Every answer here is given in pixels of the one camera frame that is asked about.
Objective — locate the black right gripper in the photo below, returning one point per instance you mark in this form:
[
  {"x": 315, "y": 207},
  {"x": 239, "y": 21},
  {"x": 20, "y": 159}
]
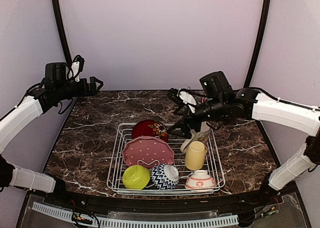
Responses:
[{"x": 186, "y": 126}]

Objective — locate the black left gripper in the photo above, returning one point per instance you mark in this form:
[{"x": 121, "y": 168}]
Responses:
[{"x": 93, "y": 91}]

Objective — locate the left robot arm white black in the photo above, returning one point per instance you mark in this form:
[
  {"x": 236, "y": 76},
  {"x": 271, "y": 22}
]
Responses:
[{"x": 36, "y": 102}]

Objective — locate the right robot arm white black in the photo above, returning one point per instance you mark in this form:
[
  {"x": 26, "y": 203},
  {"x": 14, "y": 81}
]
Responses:
[{"x": 254, "y": 103}]

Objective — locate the white patterned tall mug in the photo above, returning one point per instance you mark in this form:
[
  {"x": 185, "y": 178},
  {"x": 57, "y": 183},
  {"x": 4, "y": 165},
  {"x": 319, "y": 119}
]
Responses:
[{"x": 201, "y": 136}]

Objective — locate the red floral plate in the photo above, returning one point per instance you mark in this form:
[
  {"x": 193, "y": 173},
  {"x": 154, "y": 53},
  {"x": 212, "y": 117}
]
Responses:
[{"x": 150, "y": 128}]

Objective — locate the yellow mug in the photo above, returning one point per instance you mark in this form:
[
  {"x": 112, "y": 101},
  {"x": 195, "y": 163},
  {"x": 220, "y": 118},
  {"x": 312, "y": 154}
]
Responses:
[{"x": 195, "y": 156}]

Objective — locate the pink polka dot plate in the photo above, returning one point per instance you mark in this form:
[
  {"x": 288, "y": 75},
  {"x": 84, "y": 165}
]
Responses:
[{"x": 148, "y": 152}]

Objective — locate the blue white zigzag bowl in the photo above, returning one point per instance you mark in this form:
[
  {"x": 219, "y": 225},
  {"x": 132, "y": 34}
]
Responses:
[{"x": 164, "y": 176}]

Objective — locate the white red patterned bowl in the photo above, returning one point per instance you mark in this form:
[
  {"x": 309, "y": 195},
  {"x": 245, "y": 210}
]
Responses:
[{"x": 200, "y": 181}]

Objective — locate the lime green bowl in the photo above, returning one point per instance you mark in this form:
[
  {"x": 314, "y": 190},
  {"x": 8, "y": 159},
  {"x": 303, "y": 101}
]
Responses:
[{"x": 136, "y": 177}]

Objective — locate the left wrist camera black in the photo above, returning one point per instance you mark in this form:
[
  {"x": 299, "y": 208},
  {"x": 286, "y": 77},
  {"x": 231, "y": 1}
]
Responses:
[{"x": 56, "y": 71}]

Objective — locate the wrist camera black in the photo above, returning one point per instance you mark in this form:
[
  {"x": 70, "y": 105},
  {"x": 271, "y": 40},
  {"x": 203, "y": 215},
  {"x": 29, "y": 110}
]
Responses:
[
  {"x": 216, "y": 85},
  {"x": 56, "y": 71}
]

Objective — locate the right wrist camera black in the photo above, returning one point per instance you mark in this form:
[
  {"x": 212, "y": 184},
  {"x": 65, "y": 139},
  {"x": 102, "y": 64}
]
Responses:
[{"x": 216, "y": 85}]

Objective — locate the white wire dish rack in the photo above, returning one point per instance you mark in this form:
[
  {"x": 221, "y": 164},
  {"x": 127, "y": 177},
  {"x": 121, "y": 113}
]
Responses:
[{"x": 117, "y": 168}]

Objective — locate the left black frame post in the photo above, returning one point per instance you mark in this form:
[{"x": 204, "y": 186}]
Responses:
[{"x": 61, "y": 30}]

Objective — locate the black frame post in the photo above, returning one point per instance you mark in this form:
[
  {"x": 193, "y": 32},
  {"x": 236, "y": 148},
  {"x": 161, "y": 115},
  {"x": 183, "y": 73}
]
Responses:
[
  {"x": 61, "y": 30},
  {"x": 258, "y": 43}
]

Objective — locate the black front rail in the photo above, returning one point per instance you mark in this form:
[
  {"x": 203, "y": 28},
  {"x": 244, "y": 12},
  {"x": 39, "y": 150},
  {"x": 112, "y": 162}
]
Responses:
[{"x": 245, "y": 205}]

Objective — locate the white slotted cable duct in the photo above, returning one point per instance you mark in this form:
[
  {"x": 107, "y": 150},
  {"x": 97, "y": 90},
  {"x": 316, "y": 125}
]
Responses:
[{"x": 137, "y": 220}]

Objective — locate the right black frame post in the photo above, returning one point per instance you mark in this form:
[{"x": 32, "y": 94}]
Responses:
[{"x": 258, "y": 43}]

